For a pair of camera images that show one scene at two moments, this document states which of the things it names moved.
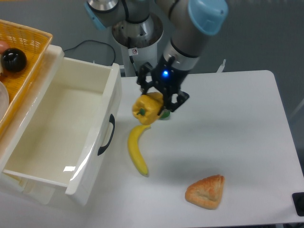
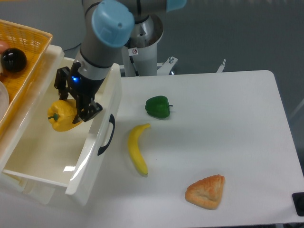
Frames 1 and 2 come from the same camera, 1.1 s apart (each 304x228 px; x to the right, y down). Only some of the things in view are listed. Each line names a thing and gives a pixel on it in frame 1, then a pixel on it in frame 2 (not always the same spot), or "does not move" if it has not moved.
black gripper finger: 145,70 -> 61,82
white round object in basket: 4,99 does not move
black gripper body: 168,77 -> 87,87
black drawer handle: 112,120 does not move
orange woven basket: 34,43 does not move
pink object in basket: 4,46 does not move
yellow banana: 134,150 does not move
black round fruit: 13,60 does not move
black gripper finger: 182,97 -> 86,110
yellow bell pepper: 147,108 -> 61,114
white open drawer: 67,144 does not move
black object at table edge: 298,199 does not move
